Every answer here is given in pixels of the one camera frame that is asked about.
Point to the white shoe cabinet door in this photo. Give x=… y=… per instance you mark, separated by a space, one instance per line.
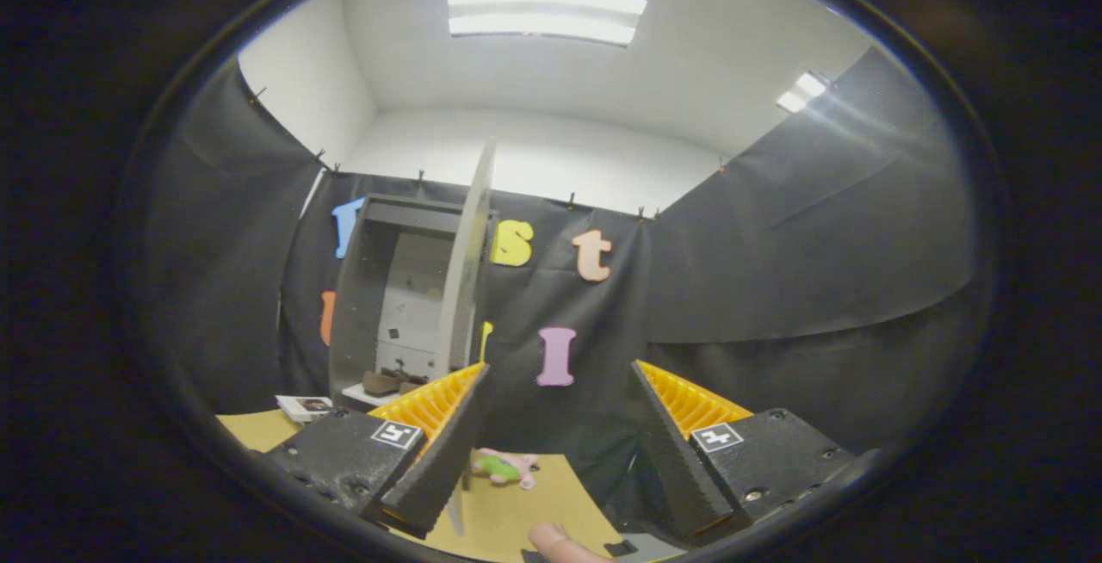
x=465 y=270

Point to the grey shoe cabinet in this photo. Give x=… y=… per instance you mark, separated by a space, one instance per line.
x=362 y=287

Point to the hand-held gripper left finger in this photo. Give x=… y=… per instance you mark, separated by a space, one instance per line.
x=443 y=460

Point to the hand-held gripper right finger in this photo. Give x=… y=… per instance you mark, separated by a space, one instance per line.
x=676 y=460

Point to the pink and green plush toy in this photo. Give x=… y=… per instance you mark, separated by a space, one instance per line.
x=508 y=468

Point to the black backdrop cloth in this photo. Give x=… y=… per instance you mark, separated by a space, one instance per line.
x=818 y=244

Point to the small ceiling light panel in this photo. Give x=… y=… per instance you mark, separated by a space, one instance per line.
x=802 y=91

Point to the large ceiling light panel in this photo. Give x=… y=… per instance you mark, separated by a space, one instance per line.
x=547 y=12

